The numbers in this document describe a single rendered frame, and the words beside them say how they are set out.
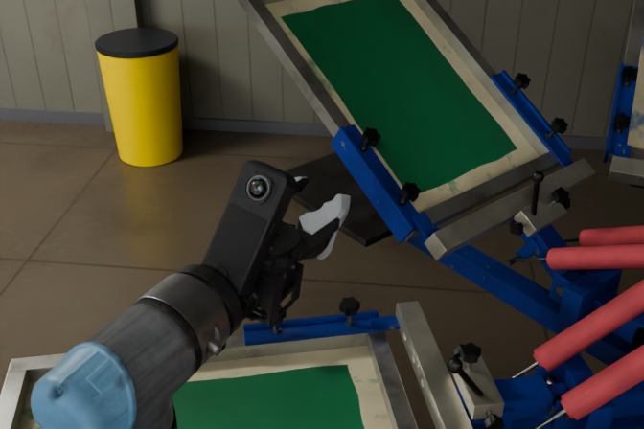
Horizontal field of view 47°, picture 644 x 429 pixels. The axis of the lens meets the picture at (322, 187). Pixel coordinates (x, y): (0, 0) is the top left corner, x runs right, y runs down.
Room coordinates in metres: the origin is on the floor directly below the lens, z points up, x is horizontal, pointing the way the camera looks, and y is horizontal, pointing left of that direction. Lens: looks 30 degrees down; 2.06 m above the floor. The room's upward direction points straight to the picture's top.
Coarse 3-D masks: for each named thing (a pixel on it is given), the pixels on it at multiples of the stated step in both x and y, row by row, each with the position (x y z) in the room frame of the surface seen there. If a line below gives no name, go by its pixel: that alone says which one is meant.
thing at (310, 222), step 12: (324, 204) 0.63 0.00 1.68; (336, 204) 0.63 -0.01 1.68; (348, 204) 0.64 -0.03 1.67; (300, 216) 0.60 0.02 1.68; (312, 216) 0.60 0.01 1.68; (324, 216) 0.60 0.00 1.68; (336, 216) 0.61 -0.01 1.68; (300, 228) 0.59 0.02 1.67; (312, 228) 0.58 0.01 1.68; (324, 252) 0.61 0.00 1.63
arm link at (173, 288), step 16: (160, 288) 0.47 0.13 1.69; (176, 288) 0.47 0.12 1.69; (192, 288) 0.47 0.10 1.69; (208, 288) 0.48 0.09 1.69; (176, 304) 0.45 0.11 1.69; (192, 304) 0.46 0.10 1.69; (208, 304) 0.46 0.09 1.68; (224, 304) 0.48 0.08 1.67; (192, 320) 0.44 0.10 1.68; (208, 320) 0.45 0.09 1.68; (224, 320) 0.46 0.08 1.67; (208, 336) 0.45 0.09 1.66; (224, 336) 0.46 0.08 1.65; (208, 352) 0.45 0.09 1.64
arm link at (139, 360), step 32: (128, 320) 0.43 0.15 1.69; (160, 320) 0.43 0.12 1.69; (96, 352) 0.40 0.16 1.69; (128, 352) 0.40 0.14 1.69; (160, 352) 0.41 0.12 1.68; (192, 352) 0.43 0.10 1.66; (64, 384) 0.37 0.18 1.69; (96, 384) 0.37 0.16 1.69; (128, 384) 0.38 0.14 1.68; (160, 384) 0.40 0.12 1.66; (64, 416) 0.36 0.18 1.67; (96, 416) 0.35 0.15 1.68; (128, 416) 0.37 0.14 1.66; (160, 416) 0.39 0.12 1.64
